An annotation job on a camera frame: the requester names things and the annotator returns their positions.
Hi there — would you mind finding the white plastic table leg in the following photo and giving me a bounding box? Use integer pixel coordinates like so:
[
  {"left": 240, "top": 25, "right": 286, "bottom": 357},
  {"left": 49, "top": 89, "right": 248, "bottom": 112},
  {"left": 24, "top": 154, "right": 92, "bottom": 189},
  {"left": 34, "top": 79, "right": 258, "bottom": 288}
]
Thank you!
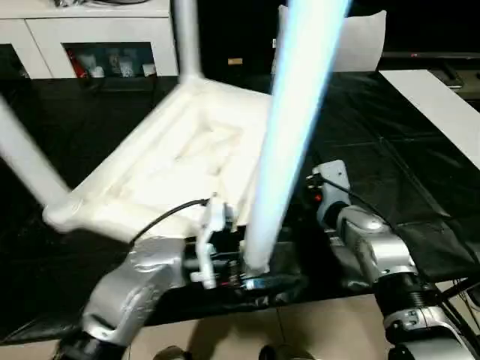
[
  {"left": 170, "top": 0, "right": 206, "bottom": 87},
  {"left": 243, "top": 0, "right": 356, "bottom": 277},
  {"left": 0, "top": 93, "right": 72, "bottom": 215}
]

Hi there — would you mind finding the white plastic table top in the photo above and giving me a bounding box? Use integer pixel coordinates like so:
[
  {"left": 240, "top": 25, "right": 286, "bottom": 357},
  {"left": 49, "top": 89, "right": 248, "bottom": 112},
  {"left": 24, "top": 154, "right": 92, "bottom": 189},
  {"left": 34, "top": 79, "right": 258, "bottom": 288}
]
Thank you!
[{"left": 43, "top": 74, "right": 275, "bottom": 271}]

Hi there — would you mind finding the black work mat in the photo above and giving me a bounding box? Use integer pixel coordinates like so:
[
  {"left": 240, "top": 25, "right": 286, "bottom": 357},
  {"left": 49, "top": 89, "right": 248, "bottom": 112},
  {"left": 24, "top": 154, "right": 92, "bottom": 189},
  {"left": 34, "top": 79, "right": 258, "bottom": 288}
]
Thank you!
[{"left": 0, "top": 70, "right": 480, "bottom": 344}]

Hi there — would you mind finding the white flat board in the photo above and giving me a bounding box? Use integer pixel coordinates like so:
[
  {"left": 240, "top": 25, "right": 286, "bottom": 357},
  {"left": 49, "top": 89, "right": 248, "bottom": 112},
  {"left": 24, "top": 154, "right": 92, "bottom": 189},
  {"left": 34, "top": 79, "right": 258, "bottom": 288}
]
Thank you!
[{"left": 378, "top": 69, "right": 480, "bottom": 170}]

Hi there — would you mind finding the grey cushion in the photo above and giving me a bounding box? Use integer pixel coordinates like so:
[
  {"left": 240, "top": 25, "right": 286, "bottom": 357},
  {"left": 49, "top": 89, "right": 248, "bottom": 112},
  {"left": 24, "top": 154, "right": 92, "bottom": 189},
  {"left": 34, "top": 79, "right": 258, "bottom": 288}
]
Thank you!
[{"left": 271, "top": 7, "right": 387, "bottom": 73}]

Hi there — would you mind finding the black metal bench leg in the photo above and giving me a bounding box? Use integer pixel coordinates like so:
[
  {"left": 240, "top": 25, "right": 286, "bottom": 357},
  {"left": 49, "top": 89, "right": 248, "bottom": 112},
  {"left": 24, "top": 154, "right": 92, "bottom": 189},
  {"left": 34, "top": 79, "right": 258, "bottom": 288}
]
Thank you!
[{"left": 438, "top": 279, "right": 480, "bottom": 301}]

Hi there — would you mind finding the tall black cabinet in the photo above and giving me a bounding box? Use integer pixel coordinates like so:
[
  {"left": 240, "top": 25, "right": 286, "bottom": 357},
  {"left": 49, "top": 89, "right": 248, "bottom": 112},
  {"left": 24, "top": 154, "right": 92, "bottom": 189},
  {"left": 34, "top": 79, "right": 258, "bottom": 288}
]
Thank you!
[{"left": 196, "top": 0, "right": 281, "bottom": 76}]

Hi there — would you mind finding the red box in cabinet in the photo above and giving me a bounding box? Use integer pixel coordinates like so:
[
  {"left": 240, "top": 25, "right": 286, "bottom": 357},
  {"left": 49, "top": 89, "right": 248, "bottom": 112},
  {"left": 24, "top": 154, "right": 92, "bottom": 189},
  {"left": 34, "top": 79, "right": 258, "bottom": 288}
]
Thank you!
[{"left": 67, "top": 50, "right": 86, "bottom": 78}]

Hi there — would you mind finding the white cabinet with glass doors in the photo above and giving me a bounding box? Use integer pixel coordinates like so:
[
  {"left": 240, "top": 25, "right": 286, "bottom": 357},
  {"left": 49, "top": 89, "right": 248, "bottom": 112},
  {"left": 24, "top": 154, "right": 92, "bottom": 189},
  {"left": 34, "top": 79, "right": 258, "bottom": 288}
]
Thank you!
[{"left": 0, "top": 0, "right": 181, "bottom": 80}]

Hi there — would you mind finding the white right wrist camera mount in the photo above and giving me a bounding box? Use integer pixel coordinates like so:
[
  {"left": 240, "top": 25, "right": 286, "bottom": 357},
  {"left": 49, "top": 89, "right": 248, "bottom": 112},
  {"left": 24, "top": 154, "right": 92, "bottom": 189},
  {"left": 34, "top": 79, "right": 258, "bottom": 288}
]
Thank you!
[{"left": 310, "top": 159, "right": 352, "bottom": 226}]

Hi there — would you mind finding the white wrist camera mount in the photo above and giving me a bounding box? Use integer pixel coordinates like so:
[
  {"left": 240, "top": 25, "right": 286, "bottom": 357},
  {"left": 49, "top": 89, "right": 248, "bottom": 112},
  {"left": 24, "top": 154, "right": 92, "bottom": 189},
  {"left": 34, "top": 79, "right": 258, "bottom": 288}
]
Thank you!
[
  {"left": 310, "top": 159, "right": 352, "bottom": 226},
  {"left": 189, "top": 193, "right": 239, "bottom": 290}
]

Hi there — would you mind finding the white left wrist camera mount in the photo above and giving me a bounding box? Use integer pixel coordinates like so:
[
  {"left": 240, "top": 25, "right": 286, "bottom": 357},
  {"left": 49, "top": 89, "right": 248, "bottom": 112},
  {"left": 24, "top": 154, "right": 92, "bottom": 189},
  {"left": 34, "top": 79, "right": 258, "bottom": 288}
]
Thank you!
[{"left": 189, "top": 193, "right": 239, "bottom": 290}]

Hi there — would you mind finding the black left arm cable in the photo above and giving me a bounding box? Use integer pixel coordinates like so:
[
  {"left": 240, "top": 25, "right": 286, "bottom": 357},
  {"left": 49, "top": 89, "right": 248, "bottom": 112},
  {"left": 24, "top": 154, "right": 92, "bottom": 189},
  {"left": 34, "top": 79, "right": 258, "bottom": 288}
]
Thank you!
[{"left": 129, "top": 198, "right": 209, "bottom": 247}]

